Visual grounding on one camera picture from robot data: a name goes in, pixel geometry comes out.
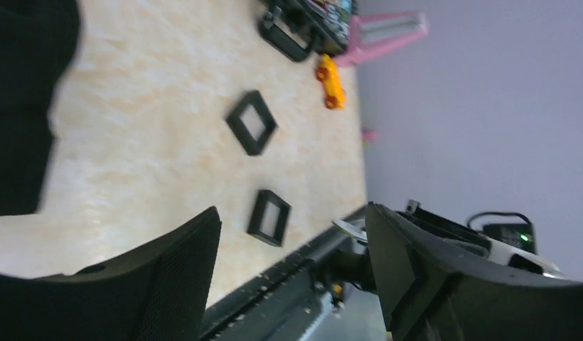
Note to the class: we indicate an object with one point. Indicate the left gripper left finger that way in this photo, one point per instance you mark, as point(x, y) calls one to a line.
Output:
point(157, 291)

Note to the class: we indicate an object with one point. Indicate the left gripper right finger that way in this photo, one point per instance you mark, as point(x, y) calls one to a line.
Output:
point(430, 289)

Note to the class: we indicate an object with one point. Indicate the black printed t-shirt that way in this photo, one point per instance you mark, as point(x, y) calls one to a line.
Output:
point(38, 41)

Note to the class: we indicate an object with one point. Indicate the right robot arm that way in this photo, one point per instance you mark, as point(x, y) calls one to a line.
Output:
point(507, 244)

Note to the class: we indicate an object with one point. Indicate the green and pink toy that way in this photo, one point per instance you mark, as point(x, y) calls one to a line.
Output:
point(368, 136)

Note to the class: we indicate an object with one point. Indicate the yellow toy car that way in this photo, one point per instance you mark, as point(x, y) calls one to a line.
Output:
point(326, 72)

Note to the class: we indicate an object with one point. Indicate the pink box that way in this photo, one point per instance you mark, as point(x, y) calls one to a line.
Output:
point(371, 37)

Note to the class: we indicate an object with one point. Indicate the black poker chip case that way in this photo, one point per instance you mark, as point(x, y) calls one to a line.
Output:
point(299, 28)

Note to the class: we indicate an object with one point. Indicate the lower black square frame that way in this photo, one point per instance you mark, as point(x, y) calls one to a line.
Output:
point(269, 218)

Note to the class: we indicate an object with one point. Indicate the black square frame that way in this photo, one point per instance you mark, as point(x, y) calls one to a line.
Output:
point(269, 218)
point(252, 123)

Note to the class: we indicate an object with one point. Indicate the upper black square frame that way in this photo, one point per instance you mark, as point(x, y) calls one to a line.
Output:
point(252, 123)

